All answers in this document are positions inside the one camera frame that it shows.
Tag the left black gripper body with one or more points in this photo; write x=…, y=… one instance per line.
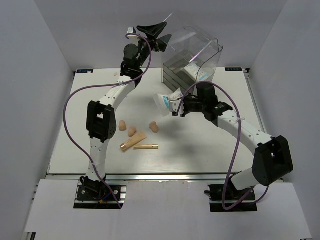
x=144, y=49

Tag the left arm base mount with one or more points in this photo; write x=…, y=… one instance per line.
x=95, y=195

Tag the aluminium table front rail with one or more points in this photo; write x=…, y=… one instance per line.
x=144, y=177

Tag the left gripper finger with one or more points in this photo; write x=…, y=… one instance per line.
x=162, y=43
x=152, y=31

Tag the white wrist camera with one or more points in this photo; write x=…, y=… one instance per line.
x=176, y=107
x=132, y=35

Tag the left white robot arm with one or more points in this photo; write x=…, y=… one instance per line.
x=101, y=119

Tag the beige makeup sponge middle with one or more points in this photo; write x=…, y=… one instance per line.
x=132, y=130

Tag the beige makeup sponge upright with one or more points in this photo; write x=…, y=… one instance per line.
x=122, y=125

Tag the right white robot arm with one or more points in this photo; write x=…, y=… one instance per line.
x=272, y=158

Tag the cotton pad pack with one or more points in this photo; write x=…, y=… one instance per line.
x=196, y=73
x=162, y=101

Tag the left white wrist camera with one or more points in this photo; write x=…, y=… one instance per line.
x=132, y=35

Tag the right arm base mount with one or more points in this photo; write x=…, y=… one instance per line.
x=215, y=193

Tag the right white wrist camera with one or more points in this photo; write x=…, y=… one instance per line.
x=176, y=107

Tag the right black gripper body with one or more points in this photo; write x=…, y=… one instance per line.
x=193, y=105

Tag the beige makeup sponge right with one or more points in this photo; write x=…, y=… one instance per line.
x=154, y=127

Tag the clear acrylic organizer box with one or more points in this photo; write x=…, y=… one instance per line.
x=189, y=43

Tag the gold slim concealer stick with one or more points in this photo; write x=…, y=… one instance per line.
x=145, y=146

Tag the beige foundation tube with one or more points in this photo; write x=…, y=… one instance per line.
x=135, y=139

